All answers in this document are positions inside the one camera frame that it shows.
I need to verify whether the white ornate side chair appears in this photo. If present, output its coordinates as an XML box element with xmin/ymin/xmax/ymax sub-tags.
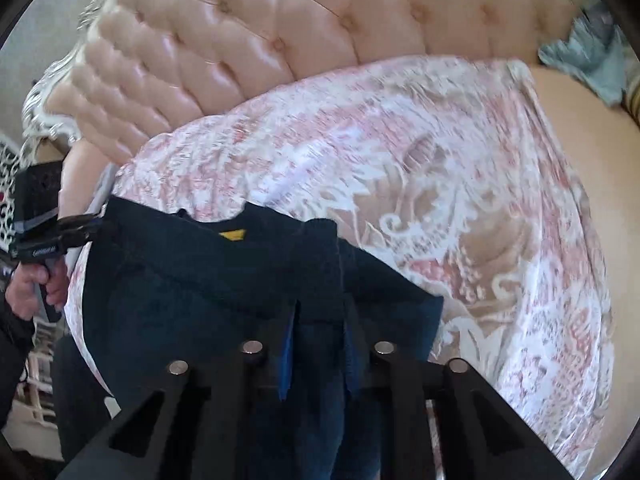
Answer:
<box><xmin>0</xmin><ymin>130</ymin><xmax>31</xmax><ymax>256</ymax></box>

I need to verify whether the blue-grey crumpled garment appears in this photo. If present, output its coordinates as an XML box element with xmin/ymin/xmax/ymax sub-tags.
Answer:
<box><xmin>537</xmin><ymin>2</ymin><xmax>631</xmax><ymax>108</ymax></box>

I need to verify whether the pink floral blanket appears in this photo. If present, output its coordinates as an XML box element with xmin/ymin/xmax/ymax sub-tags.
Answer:
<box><xmin>62</xmin><ymin>55</ymin><xmax>616</xmax><ymax>480</ymax></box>

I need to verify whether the striped bolster pillow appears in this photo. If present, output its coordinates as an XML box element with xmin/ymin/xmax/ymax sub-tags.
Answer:
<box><xmin>620</xmin><ymin>80</ymin><xmax>640</xmax><ymax>126</ymax></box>

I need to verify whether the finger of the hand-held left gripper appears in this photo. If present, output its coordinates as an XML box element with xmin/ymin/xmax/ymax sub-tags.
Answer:
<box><xmin>59</xmin><ymin>214</ymin><xmax>108</xmax><ymax>231</ymax></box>
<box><xmin>62</xmin><ymin>229</ymin><xmax>103</xmax><ymax>248</ymax></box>

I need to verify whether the navy sweater with yellow letters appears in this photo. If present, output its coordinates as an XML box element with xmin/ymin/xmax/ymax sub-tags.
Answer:
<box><xmin>80</xmin><ymin>195</ymin><xmax>445</xmax><ymax>480</ymax></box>

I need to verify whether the person's left hand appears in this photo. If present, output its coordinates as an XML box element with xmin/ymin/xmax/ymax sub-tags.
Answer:
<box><xmin>5</xmin><ymin>260</ymin><xmax>67</xmax><ymax>322</ymax></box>

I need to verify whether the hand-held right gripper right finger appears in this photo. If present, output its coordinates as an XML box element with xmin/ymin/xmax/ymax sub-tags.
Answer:
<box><xmin>342</xmin><ymin>300</ymin><xmax>576</xmax><ymax>480</ymax></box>

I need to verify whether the person's leg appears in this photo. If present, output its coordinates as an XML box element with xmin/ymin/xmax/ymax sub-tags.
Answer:
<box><xmin>50</xmin><ymin>335</ymin><xmax>118</xmax><ymax>466</ymax></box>

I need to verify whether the pink tufted leather sofa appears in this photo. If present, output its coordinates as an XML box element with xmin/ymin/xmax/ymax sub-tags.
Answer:
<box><xmin>22</xmin><ymin>0</ymin><xmax>640</xmax><ymax>336</ymax></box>

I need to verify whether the person's left forearm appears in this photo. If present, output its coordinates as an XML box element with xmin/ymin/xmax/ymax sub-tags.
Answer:
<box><xmin>0</xmin><ymin>302</ymin><xmax>37</xmax><ymax>426</ymax></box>

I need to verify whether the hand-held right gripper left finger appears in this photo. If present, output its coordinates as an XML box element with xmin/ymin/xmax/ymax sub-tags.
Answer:
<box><xmin>57</xmin><ymin>300</ymin><xmax>301</xmax><ymax>480</ymax></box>

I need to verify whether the grey folded cloth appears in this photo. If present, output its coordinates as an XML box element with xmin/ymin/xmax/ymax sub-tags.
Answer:
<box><xmin>67</xmin><ymin>165</ymin><xmax>118</xmax><ymax>281</ymax></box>

